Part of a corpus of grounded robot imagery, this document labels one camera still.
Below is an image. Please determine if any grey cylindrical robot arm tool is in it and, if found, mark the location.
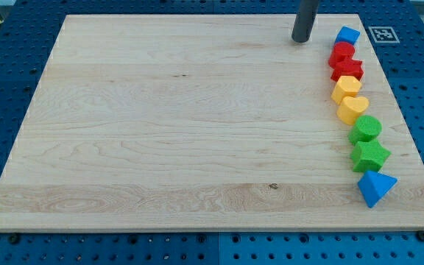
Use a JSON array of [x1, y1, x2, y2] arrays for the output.
[[291, 0, 319, 43]]

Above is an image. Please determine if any blue cube block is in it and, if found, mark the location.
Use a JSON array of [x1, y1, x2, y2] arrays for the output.
[[334, 26, 361, 46]]

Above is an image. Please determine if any light wooden board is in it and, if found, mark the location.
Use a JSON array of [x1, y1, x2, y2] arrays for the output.
[[0, 14, 424, 233]]

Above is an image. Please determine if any yellow hexagon block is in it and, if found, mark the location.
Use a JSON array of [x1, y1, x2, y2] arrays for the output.
[[331, 76, 362, 105]]

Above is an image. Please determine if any yellow heart block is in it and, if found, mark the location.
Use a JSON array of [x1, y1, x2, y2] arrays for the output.
[[336, 96, 370, 125]]

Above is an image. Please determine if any red star block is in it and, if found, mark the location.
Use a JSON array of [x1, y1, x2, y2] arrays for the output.
[[331, 57, 364, 82]]

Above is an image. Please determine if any red cylinder block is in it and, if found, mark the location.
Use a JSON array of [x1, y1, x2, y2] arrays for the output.
[[328, 41, 356, 68]]

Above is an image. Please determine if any green cylinder block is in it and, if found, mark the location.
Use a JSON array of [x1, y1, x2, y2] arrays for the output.
[[348, 115, 382, 145]]

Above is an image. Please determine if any green star block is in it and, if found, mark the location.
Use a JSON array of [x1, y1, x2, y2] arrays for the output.
[[350, 139, 392, 172]]

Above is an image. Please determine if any blue triangle block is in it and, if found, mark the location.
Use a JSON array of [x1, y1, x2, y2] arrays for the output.
[[358, 171, 398, 208]]

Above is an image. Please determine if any white fiducial marker tag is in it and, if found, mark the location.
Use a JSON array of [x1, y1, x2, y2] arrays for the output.
[[369, 26, 400, 43]]

